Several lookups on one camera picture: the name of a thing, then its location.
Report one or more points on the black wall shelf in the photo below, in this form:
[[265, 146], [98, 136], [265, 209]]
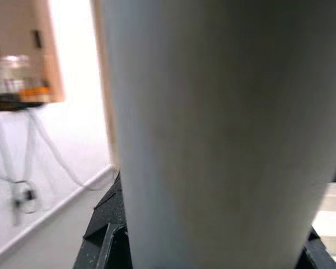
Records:
[[16, 106]]

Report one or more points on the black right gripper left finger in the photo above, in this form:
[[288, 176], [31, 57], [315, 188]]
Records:
[[106, 238]]

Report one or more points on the brown wooden wall cabinet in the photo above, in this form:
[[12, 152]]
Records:
[[44, 70]]

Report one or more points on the white plastic table leg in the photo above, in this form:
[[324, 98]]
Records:
[[212, 126]]

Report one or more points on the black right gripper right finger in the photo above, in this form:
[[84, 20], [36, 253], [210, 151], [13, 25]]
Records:
[[315, 255]]

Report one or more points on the black power adapter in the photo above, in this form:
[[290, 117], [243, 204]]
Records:
[[23, 196]]

